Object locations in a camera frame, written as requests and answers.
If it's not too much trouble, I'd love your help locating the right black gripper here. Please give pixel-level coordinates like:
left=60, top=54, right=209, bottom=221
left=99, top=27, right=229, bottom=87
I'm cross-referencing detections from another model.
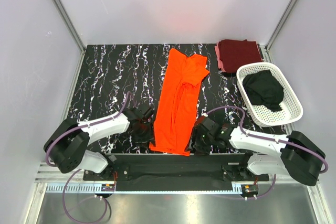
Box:
left=184, top=126, right=214, bottom=156

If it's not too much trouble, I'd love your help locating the orange t shirt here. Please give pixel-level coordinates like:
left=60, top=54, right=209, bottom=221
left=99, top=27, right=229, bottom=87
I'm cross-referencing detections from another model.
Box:
left=149, top=48, right=209, bottom=156

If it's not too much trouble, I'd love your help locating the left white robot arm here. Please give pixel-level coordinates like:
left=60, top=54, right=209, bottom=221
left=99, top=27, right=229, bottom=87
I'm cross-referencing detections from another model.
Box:
left=44, top=105, right=155, bottom=180

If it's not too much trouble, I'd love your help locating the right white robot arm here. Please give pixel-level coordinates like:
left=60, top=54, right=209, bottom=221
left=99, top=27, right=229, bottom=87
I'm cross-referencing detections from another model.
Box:
left=186, top=116, right=328, bottom=186

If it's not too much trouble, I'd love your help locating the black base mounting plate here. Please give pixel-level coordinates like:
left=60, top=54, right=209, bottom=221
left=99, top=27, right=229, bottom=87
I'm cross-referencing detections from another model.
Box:
left=82, top=153, right=269, bottom=182

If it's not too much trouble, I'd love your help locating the folded pink t shirt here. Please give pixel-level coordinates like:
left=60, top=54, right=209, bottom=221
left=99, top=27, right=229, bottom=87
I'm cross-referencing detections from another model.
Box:
left=215, top=45, right=225, bottom=72

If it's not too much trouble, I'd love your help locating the black t shirt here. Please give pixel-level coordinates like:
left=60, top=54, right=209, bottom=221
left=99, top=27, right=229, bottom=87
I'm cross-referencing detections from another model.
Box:
left=243, top=70, right=284, bottom=112

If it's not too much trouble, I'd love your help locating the folded maroon t shirt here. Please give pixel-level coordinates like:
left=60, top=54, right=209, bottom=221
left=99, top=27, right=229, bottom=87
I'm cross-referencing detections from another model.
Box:
left=216, top=39, right=262, bottom=73

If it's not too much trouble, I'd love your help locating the white plastic laundry basket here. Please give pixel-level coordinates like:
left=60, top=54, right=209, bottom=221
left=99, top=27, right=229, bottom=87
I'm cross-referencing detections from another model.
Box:
left=236, top=62, right=303, bottom=127

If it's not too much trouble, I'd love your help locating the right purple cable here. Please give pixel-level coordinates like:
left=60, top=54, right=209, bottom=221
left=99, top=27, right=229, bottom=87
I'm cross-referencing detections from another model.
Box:
left=204, top=105, right=329, bottom=200

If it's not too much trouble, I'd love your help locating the purple cable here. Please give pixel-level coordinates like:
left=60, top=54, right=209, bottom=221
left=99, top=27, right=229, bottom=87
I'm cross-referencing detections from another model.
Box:
left=204, top=105, right=329, bottom=200
left=44, top=91, right=112, bottom=224

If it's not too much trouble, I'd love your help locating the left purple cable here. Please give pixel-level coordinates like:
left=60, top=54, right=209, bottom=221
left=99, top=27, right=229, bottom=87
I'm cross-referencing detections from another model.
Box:
left=44, top=91, right=112, bottom=224

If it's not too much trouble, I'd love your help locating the white slotted cable duct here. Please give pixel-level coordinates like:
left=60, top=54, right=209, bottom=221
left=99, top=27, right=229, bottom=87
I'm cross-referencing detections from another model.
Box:
left=46, top=183, right=243, bottom=195

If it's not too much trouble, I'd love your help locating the aluminium front rail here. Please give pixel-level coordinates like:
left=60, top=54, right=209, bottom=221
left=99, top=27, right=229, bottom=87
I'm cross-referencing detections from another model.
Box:
left=35, top=163, right=299, bottom=184

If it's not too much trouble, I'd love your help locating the left aluminium frame post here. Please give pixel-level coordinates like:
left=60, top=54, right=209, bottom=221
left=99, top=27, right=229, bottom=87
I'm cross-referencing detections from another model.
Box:
left=36, top=0, right=87, bottom=51

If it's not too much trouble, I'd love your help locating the aluminium frame post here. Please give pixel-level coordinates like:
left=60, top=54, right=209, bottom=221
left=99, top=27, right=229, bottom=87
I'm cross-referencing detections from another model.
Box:
left=265, top=0, right=299, bottom=50
left=36, top=0, right=87, bottom=51

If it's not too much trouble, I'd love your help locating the right aluminium frame post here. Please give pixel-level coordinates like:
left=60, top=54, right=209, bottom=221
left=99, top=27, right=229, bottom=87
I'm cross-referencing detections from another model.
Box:
left=265, top=0, right=299, bottom=50

